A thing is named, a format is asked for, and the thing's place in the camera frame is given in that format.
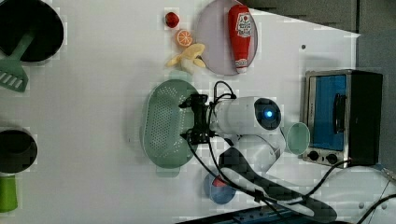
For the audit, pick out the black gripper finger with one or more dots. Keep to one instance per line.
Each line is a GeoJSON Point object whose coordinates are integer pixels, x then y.
{"type": "Point", "coordinates": [197, 138]}
{"type": "Point", "coordinates": [194, 100]}

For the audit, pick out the blue bowl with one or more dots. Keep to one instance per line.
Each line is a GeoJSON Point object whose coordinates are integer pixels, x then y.
{"type": "Point", "coordinates": [218, 195]}

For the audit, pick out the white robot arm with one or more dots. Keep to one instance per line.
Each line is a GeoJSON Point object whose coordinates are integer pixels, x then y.
{"type": "Point", "coordinates": [256, 121]}

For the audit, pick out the peeled banana toy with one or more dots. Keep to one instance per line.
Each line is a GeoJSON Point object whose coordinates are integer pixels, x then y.
{"type": "Point", "coordinates": [190, 57]}

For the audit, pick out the green plastic spatula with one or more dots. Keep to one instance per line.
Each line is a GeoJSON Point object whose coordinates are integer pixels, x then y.
{"type": "Point", "coordinates": [12, 75]}

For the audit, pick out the red ketchup bottle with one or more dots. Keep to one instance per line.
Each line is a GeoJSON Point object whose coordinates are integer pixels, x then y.
{"type": "Point", "coordinates": [240, 30]}

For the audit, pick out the black frying pan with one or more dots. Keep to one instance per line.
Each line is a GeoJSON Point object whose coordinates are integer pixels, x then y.
{"type": "Point", "coordinates": [18, 17]}

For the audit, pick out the red toy tomato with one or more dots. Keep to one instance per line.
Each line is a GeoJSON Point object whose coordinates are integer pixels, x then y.
{"type": "Point", "coordinates": [171, 20]}

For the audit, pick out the orange slice toy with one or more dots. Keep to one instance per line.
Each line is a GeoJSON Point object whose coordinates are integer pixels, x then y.
{"type": "Point", "coordinates": [183, 38]}

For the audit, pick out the black toaster oven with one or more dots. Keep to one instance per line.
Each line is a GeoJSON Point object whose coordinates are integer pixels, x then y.
{"type": "Point", "coordinates": [342, 110]}

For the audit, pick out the light green small cup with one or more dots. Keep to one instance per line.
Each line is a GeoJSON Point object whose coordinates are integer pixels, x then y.
{"type": "Point", "coordinates": [297, 138]}

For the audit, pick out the red strawberry toy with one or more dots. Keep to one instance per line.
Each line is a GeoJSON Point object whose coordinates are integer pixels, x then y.
{"type": "Point", "coordinates": [218, 182]}

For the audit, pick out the green plastic strainer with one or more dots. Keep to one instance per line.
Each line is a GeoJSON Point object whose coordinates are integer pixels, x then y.
{"type": "Point", "coordinates": [163, 121]}

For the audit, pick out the lilac round plate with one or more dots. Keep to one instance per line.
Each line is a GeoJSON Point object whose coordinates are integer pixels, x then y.
{"type": "Point", "coordinates": [212, 31]}

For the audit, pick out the black pot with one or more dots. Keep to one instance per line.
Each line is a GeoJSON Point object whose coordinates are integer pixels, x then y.
{"type": "Point", "coordinates": [18, 151]}

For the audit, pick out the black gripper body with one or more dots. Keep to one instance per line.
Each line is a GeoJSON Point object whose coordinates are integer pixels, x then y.
{"type": "Point", "coordinates": [201, 124]}

